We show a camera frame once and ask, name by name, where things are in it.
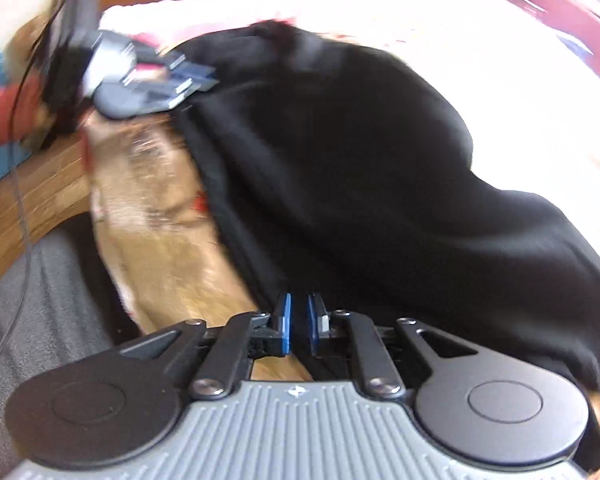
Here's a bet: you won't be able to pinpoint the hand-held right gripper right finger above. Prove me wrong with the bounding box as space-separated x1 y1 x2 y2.
307 293 482 400

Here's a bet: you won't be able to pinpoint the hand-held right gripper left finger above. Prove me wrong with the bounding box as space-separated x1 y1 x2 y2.
120 292 292 400

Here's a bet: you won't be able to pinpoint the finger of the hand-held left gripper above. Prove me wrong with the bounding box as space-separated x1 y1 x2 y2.
129 49 217 82
121 76 219 110

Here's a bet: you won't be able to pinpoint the black pants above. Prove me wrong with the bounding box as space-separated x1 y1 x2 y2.
172 19 600 396

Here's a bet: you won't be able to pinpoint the person's grey trouser leg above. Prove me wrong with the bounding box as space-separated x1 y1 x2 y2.
0 215 141 466

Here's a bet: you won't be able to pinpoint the floral satin bedspread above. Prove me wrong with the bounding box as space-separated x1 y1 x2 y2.
82 0 600 471

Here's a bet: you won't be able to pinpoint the black cable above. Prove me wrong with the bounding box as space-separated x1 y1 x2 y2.
0 0 88 388

